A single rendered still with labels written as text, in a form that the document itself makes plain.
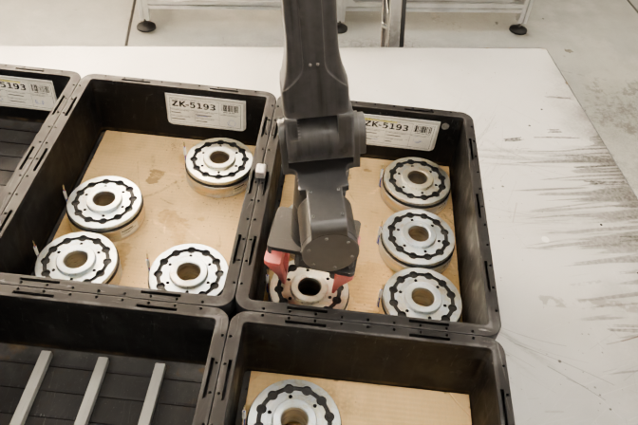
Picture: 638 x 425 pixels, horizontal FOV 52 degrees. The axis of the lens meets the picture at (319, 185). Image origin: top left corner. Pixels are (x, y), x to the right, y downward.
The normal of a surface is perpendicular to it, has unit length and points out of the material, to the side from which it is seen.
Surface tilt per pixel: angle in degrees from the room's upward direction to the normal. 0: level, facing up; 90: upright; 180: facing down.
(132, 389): 0
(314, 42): 83
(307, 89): 83
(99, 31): 0
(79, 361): 0
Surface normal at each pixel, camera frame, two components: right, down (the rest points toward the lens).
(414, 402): 0.07, -0.71
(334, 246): 0.10, 0.70
